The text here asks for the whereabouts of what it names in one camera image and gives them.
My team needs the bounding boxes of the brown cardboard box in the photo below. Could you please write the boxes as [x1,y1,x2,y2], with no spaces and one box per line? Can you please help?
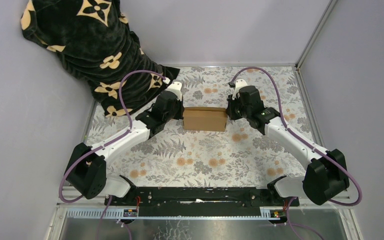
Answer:
[183,107,228,132]

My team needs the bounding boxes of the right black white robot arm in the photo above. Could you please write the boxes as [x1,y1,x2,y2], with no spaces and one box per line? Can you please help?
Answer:
[226,84,350,206]

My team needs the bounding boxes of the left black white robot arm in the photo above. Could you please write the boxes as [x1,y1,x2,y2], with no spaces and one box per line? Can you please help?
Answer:
[62,90,184,206]

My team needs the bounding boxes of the floral patterned table mat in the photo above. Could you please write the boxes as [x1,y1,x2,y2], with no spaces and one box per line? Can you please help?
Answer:
[74,66,327,188]

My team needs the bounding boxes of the black floral plush blanket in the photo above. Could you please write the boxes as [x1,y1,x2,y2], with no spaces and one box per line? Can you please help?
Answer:
[20,0,180,117]

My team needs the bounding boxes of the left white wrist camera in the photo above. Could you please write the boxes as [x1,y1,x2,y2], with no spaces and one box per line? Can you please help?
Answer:
[166,80,183,101]

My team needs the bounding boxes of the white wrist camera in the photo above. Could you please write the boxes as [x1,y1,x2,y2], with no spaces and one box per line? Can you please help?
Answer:
[231,78,248,100]
[166,80,183,101]

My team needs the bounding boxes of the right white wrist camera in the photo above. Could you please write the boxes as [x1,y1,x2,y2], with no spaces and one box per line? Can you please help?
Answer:
[231,78,248,100]

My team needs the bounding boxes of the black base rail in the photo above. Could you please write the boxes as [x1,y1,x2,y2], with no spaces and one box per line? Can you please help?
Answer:
[104,186,300,217]

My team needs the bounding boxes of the aluminium frame rails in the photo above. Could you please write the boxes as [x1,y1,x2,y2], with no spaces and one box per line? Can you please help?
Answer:
[44,0,365,240]

